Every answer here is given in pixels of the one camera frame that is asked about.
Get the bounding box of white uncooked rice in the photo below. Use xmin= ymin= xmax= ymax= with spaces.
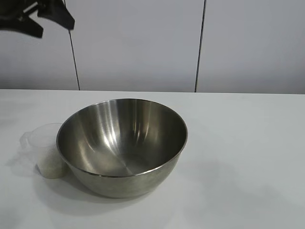
xmin=37 ymin=148 xmax=69 ymax=179

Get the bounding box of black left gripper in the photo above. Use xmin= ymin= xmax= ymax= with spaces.
xmin=0 ymin=0 xmax=76 ymax=39

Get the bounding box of stainless steel mixing bowl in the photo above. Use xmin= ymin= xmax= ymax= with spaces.
xmin=56 ymin=98 xmax=189 ymax=198

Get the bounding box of clear plastic measuring cup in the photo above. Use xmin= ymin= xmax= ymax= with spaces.
xmin=19 ymin=122 xmax=70 ymax=179

